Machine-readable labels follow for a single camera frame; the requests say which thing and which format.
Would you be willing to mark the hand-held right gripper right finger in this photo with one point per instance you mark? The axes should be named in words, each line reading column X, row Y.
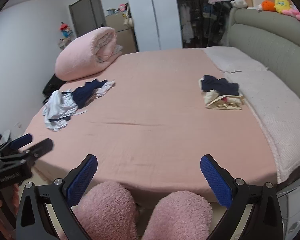
column 216, row 182

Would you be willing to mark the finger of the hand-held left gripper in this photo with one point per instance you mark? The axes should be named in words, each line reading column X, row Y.
column 41, row 147
column 21, row 141

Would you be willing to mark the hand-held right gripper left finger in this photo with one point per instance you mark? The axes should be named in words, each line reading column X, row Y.
column 82, row 181

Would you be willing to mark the navy blue shorts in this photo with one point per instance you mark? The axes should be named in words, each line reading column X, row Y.
column 82, row 95

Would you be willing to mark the white crumpled garment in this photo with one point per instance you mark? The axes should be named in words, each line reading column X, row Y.
column 57, row 110

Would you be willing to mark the person's right leg pink pants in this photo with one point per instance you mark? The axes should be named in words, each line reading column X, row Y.
column 177, row 215

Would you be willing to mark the black bag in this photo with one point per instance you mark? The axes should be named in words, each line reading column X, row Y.
column 52, row 87

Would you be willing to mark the folded cream garment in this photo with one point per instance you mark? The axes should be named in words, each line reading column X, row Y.
column 223, row 102

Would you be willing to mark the pale pink patterned garment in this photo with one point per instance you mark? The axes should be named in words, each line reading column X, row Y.
column 103, row 88

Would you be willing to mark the bed with pink sheet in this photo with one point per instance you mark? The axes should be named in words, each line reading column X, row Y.
column 152, row 120

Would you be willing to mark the folded navy garment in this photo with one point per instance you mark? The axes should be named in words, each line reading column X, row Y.
column 221, row 85

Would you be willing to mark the rolled pink duvet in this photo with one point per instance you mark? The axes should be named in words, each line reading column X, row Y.
column 82, row 57

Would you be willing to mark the red and blue toy figure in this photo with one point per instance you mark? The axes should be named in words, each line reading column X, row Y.
column 65, row 29

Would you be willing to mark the white textured pillow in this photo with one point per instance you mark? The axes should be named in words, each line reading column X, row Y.
column 232, row 58

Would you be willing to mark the grey door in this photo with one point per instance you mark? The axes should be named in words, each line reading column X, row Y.
column 86, row 15

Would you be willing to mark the beige dresser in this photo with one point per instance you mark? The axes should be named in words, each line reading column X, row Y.
column 123, row 30

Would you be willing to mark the grey-green padded headboard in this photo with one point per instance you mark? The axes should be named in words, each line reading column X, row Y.
column 265, row 35

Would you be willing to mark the dark glass wardrobe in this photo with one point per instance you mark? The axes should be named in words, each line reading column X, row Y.
column 197, row 17

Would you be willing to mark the white wardrobe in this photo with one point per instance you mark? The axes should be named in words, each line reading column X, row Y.
column 152, row 15

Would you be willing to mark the white plush toy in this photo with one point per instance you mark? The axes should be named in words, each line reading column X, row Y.
column 238, row 3

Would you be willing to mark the orange plush toy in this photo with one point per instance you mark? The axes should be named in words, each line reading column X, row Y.
column 268, row 5

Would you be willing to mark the pink plush toy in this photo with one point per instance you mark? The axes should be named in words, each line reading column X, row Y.
column 293, row 14

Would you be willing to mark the yellow sponge plush toy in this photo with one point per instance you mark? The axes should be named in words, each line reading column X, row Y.
column 283, row 5

